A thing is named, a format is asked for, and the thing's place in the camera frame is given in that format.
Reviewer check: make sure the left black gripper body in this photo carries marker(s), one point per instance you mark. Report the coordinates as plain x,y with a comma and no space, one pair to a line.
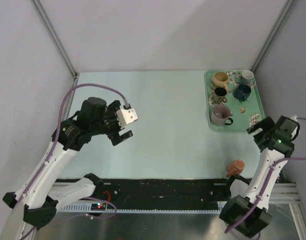
113,127

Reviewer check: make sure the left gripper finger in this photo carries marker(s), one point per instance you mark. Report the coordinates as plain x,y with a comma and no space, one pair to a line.
114,106
117,138

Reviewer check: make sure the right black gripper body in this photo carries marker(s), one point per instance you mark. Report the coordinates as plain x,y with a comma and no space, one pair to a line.
260,145

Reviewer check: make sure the blue mug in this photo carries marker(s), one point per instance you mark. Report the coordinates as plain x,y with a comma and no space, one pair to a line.
242,92

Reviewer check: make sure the mauve purple mug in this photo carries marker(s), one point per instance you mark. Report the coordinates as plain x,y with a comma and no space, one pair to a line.
221,116

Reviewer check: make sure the salmon pink mug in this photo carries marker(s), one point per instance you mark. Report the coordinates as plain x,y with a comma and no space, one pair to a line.
235,168

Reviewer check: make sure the grey mug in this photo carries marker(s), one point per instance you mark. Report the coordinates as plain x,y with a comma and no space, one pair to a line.
246,77

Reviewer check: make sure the black striped mug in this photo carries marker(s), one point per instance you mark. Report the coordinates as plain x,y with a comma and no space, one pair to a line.
219,95

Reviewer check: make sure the beige wooden mug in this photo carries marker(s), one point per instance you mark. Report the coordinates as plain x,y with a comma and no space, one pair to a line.
220,80

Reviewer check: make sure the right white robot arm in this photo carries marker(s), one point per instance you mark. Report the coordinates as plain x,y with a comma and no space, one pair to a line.
247,209

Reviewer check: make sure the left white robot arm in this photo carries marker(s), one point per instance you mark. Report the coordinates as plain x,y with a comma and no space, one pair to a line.
95,117

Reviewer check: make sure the green floral tray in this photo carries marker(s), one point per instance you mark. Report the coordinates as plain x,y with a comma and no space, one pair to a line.
244,113

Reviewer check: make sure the aluminium base profile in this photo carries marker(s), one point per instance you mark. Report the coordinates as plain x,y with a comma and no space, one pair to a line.
285,193

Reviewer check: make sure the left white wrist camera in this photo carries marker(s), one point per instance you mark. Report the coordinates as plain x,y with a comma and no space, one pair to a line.
126,117

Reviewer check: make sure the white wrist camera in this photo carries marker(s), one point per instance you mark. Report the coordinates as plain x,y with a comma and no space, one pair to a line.
126,117
294,120

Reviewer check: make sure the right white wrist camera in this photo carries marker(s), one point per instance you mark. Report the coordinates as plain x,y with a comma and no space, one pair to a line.
294,120

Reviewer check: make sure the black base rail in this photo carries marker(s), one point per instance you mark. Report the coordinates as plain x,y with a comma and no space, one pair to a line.
162,192

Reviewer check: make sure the slotted cable duct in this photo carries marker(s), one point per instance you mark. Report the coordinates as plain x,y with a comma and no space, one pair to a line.
90,207

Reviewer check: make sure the right aluminium frame post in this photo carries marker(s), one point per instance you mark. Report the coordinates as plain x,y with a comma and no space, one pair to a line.
277,26

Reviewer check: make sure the aluminium frame post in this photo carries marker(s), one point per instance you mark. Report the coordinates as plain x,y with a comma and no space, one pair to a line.
277,26
45,20

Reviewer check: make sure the left aluminium frame post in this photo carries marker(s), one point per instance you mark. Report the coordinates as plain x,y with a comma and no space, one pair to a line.
45,20

